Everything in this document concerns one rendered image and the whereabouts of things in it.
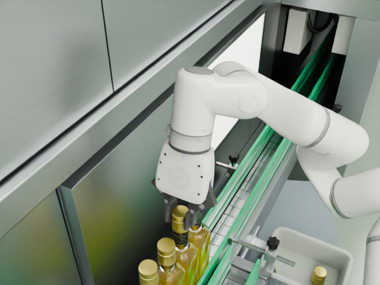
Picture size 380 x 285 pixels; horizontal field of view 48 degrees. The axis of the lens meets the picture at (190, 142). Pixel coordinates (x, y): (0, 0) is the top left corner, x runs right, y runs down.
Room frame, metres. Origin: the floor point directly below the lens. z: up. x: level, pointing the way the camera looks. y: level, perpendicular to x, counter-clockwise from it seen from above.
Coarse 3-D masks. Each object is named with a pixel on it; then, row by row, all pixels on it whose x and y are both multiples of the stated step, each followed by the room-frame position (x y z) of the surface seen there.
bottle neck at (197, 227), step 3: (201, 210) 0.60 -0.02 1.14; (198, 213) 0.60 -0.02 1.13; (201, 213) 0.59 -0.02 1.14; (198, 216) 0.59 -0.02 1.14; (201, 216) 0.59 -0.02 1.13; (198, 219) 0.59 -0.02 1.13; (201, 219) 0.59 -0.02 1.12; (198, 222) 0.59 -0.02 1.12; (201, 222) 0.60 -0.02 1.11; (195, 225) 0.58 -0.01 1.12; (198, 225) 0.59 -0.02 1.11; (201, 225) 0.60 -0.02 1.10; (189, 228) 0.59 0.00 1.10; (192, 228) 0.58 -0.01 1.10; (195, 228) 0.58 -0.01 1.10; (198, 228) 0.59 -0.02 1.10; (192, 231) 0.58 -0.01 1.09; (195, 231) 0.58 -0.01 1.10
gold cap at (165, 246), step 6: (162, 240) 0.51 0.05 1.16; (168, 240) 0.51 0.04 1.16; (162, 246) 0.49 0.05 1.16; (168, 246) 0.49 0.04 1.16; (174, 246) 0.49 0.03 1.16; (162, 252) 0.48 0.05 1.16; (168, 252) 0.48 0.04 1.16; (174, 252) 0.49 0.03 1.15; (162, 258) 0.48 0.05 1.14; (168, 258) 0.48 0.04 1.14; (174, 258) 0.49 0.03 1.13; (162, 264) 0.48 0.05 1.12; (168, 264) 0.48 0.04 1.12
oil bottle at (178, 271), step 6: (180, 264) 0.51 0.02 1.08; (174, 270) 0.49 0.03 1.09; (180, 270) 0.50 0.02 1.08; (162, 276) 0.48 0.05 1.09; (168, 276) 0.48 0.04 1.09; (174, 276) 0.48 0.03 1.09; (180, 276) 0.49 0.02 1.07; (162, 282) 0.47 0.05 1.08; (168, 282) 0.47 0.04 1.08; (174, 282) 0.47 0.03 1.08; (180, 282) 0.49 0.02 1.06
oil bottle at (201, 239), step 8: (192, 232) 0.58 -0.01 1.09; (200, 232) 0.58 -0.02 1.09; (208, 232) 0.60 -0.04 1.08; (192, 240) 0.57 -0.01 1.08; (200, 240) 0.57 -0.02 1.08; (208, 240) 0.59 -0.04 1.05; (200, 248) 0.56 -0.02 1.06; (208, 248) 0.60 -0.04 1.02; (200, 256) 0.56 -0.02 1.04; (208, 256) 0.60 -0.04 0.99; (200, 264) 0.56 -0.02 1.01; (208, 264) 0.60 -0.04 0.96; (200, 272) 0.56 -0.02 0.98
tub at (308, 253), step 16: (288, 240) 0.79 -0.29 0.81; (304, 240) 0.77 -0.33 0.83; (320, 240) 0.76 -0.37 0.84; (288, 256) 0.76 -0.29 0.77; (304, 256) 0.76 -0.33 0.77; (320, 256) 0.74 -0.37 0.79; (336, 256) 0.73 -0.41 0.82; (352, 256) 0.71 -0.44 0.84; (288, 272) 0.71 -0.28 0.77; (304, 272) 0.71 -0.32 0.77; (336, 272) 0.71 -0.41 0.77
